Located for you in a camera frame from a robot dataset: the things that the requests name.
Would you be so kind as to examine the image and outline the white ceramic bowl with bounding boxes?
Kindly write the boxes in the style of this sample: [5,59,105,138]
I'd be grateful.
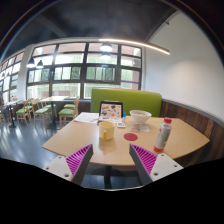
[129,109,153,126]

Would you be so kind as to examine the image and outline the long curved ceiling light strip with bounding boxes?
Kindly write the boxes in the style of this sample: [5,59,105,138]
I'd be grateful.
[98,37,171,56]

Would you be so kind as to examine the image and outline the group of wooden green-seat chairs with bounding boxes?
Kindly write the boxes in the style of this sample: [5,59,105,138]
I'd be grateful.
[0,96,81,129]

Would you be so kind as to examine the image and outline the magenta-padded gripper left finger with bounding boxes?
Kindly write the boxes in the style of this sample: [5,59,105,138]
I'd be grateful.
[43,143,94,186]

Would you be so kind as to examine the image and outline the wooden dining table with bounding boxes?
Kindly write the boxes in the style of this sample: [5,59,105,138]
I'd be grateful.
[2,99,24,129]
[39,95,70,129]

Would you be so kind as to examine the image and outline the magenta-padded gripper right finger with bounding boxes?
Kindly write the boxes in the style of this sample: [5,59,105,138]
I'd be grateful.
[129,143,184,186]

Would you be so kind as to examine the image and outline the white paper sheet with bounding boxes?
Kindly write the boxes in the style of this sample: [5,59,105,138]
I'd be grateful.
[73,112,100,124]

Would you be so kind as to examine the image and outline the green upholstered bench backrest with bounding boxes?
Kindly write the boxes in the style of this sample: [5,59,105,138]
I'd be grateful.
[90,87,163,118]

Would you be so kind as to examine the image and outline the white drink bottle red cap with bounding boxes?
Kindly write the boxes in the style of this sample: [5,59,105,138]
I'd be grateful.
[153,117,173,154]

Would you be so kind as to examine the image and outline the flat round red coaster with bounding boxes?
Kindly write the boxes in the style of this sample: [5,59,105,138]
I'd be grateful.
[123,132,139,142]

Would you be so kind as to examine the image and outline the black tablet with colourful screen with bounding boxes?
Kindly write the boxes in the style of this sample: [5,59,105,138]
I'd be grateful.
[98,100,124,122]

